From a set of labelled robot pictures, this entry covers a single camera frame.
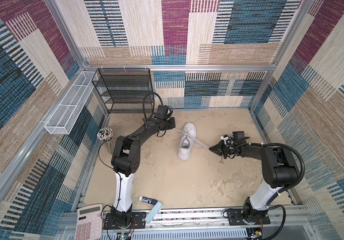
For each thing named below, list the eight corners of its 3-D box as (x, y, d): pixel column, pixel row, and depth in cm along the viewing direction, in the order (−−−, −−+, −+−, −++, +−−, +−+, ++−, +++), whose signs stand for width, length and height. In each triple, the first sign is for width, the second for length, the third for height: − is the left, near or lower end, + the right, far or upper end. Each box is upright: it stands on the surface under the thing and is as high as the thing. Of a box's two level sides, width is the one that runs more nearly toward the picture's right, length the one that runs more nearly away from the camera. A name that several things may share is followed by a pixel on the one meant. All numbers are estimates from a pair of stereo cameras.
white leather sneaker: (176, 158, 96) (176, 149, 88) (186, 125, 113) (187, 116, 105) (189, 161, 95) (191, 153, 87) (197, 128, 111) (199, 119, 103)
